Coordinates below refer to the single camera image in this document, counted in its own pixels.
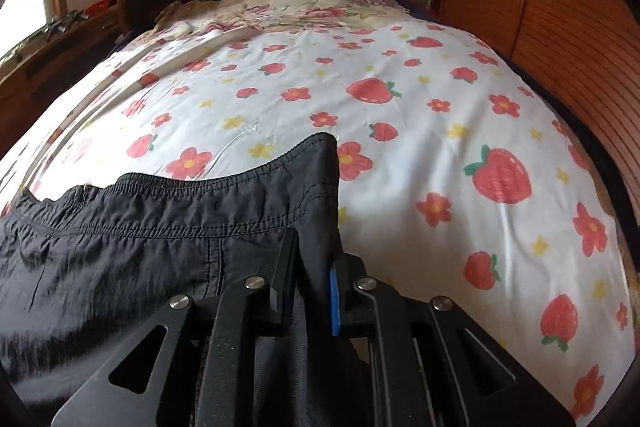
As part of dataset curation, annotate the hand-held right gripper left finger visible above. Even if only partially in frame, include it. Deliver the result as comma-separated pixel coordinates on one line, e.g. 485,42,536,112
51,231,300,427

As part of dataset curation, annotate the black jacket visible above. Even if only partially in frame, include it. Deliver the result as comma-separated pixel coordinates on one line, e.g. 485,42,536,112
0,132,373,427

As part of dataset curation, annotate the floral quilt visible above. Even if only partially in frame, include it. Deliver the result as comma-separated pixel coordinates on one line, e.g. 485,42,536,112
154,0,417,38

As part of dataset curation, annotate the strawberry print bed blanket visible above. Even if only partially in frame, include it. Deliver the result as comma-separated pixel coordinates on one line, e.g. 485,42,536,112
0,18,637,424

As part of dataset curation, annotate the wooden slatted wardrobe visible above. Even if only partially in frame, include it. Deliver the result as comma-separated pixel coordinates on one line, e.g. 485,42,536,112
429,0,640,220

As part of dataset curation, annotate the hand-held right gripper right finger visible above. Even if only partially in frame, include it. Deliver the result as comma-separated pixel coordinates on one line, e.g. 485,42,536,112
328,251,577,427

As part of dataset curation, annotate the long wooden desk cabinet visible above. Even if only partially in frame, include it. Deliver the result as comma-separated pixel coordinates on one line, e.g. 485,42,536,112
0,7,127,130

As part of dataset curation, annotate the window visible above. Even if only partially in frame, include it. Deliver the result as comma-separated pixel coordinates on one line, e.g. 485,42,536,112
0,0,57,64

